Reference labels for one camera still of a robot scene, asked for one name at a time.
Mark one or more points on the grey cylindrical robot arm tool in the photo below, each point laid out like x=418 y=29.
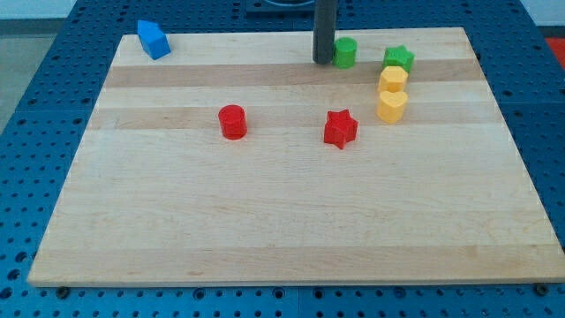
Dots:
x=324 y=30

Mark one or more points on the light wooden board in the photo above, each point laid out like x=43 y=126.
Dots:
x=157 y=197

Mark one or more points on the red cylinder block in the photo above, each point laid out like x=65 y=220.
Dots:
x=232 y=122

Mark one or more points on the red star block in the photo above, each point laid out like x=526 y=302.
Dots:
x=340 y=128

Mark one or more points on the yellow heart block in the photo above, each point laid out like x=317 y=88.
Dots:
x=391 y=106

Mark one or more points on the green cylinder block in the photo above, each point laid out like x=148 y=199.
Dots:
x=345 y=51

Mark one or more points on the yellow hexagon block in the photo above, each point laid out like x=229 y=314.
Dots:
x=392 y=79

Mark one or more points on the green star block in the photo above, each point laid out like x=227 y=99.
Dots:
x=398 y=56

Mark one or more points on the blue pentagon block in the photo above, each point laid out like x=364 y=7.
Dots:
x=152 y=39

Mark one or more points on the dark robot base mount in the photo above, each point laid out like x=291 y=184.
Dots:
x=279 y=9

